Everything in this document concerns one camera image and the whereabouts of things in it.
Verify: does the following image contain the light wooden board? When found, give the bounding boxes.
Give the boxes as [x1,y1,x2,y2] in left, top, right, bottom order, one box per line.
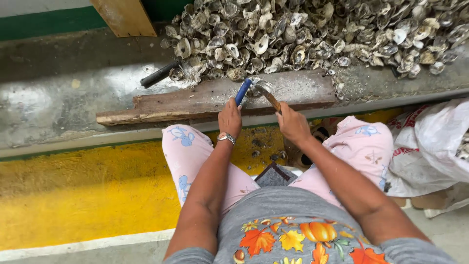
[90,0,158,38]

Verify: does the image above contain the heap of oyster shells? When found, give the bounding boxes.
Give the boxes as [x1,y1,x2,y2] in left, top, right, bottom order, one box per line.
[160,0,469,83]

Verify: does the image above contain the silver wristwatch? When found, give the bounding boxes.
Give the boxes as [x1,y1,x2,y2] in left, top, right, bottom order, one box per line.
[216,132,237,146]

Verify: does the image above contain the grey shirt with autumn print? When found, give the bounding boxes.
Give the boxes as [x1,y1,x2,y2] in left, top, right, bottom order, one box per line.
[163,186,458,264]

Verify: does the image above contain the wooden-handled metal hammer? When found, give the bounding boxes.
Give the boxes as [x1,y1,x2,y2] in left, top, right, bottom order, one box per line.
[251,78,283,115]

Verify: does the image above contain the black tool handle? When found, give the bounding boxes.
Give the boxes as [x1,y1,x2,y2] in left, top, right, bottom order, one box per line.
[140,61,181,89]

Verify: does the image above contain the person's right hand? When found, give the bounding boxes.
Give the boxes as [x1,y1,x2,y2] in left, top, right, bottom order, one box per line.
[275,101,313,147]

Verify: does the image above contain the white plastic sack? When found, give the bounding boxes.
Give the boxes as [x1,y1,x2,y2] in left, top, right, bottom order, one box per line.
[385,98,469,219]

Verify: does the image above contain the blue-handled shucking tool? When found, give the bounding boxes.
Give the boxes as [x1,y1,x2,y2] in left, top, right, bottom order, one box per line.
[234,77,254,107]

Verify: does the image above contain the brown cardboard piece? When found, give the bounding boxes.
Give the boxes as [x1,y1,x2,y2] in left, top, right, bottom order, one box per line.
[390,190,449,210]

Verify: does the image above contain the grey seat cushion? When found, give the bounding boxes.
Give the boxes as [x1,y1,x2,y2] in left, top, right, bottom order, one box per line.
[254,162,299,187]

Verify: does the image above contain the person's left hand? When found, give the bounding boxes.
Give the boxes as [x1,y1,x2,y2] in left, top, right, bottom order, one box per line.
[218,97,243,138]

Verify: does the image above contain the brown sandal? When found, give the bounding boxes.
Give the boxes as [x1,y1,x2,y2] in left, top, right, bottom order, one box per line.
[298,117,343,169]

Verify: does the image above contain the pink printed trousers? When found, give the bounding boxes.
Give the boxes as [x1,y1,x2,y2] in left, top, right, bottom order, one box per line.
[161,115,395,218]

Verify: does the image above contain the weathered wooden plank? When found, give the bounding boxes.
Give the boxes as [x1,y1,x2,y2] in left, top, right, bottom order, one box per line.
[96,70,337,127]

